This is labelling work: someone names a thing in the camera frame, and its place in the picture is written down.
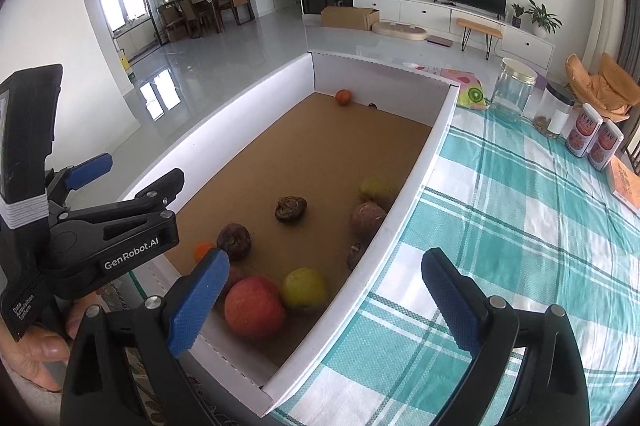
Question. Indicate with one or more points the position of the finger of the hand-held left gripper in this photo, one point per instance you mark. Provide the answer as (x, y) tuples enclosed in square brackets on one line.
[(90, 168), (150, 193)]

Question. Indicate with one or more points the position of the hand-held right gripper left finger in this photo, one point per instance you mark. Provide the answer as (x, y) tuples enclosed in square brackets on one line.
[(197, 301)]

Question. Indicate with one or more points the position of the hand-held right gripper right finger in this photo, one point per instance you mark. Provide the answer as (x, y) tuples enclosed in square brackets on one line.
[(450, 296)]

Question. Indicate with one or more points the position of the small orange tangerine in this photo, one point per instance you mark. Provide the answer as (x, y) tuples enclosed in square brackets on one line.
[(202, 251), (343, 97)]

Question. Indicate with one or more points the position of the red apple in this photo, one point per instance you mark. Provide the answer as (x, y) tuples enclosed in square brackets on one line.
[(255, 308)]

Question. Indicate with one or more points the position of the dark mangosteen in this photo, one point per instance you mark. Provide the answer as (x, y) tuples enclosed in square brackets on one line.
[(291, 208), (356, 256), (234, 241)]

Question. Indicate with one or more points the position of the yellow green fruit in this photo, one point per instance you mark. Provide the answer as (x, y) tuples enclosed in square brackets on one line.
[(305, 288), (377, 192)]

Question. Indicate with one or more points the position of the brown round fruit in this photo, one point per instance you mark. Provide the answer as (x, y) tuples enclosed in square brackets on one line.
[(367, 218)]

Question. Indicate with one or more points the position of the white cardboard box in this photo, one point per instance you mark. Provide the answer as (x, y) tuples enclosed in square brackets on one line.
[(300, 156)]

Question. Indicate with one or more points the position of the person's left hand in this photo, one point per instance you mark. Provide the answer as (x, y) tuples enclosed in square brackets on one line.
[(45, 348)]

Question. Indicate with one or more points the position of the green checked tablecloth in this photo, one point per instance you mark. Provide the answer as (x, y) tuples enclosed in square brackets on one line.
[(500, 206)]

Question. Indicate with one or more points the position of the wooden dining table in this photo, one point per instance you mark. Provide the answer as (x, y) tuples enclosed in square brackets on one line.
[(210, 3)]

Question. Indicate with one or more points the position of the kiwi print packet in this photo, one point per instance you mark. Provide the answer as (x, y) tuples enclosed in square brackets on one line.
[(467, 91)]

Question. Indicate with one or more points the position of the orange book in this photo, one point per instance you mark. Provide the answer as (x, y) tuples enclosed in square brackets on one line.
[(627, 186)]

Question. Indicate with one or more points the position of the red white can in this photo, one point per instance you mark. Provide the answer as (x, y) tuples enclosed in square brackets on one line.
[(582, 131), (605, 148)]

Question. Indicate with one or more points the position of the black lid clear jar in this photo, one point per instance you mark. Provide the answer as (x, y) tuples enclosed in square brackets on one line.
[(555, 111)]

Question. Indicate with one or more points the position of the gold lid glass jar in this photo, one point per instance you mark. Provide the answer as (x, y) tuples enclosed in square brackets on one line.
[(512, 91)]

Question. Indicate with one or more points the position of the wooden slatted chair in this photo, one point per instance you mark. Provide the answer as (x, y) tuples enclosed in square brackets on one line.
[(632, 153)]

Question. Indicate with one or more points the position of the dark floor scale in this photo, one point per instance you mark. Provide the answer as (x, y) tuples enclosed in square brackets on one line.
[(440, 40)]

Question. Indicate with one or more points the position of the orange lounge chair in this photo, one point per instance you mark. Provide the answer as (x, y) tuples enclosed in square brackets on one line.
[(605, 86)]

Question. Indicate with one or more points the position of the brown cardboard box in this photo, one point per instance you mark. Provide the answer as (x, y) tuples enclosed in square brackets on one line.
[(347, 17)]

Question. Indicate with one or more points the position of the wooden bench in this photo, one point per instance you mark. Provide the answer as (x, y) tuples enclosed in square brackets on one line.
[(477, 27)]

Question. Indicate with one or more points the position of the beige oval board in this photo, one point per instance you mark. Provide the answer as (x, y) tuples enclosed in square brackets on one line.
[(400, 30)]

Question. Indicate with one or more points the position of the small potted green plant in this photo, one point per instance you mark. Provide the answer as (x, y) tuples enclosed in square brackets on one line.
[(518, 17)]

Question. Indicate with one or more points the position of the white television cabinet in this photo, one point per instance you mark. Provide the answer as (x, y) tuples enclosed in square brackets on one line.
[(425, 8)]

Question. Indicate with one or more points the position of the large potted green plant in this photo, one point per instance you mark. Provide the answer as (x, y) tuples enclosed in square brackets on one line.
[(542, 18)]

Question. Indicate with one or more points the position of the grey curtain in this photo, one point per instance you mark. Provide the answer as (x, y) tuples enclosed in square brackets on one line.
[(631, 51)]

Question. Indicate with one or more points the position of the white curtain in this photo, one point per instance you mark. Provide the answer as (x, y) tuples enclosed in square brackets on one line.
[(605, 11)]

